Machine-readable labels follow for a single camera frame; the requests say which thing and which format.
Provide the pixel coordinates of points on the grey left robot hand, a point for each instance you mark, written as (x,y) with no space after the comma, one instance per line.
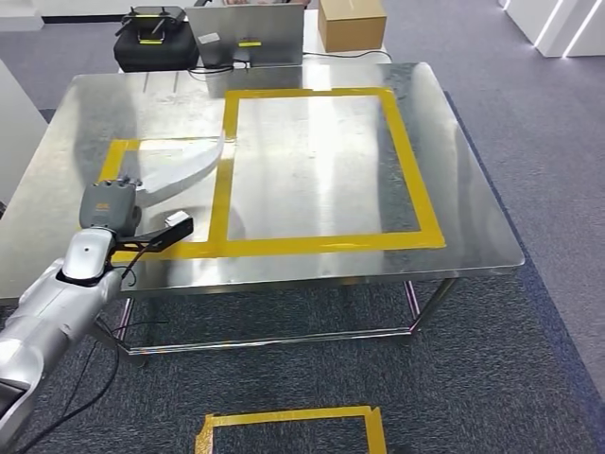
(106,207)

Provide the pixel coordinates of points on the white plastic car part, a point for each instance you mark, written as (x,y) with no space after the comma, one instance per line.
(179,172)

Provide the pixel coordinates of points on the stainless steel workbench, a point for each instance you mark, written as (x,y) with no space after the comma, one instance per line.
(472,207)

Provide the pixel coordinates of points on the white panel side table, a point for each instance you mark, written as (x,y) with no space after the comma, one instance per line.
(19,138)

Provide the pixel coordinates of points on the black carry case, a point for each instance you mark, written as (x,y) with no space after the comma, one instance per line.
(156,56)

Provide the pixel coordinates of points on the grey laptop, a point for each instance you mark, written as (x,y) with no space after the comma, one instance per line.
(265,28)

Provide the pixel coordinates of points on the yellow floor tape square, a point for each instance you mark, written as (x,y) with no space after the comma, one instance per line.
(284,417)

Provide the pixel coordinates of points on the brown cardboard box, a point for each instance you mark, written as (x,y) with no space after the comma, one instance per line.
(352,28)

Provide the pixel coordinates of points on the white lit plinth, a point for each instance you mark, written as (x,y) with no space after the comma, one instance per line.
(524,19)

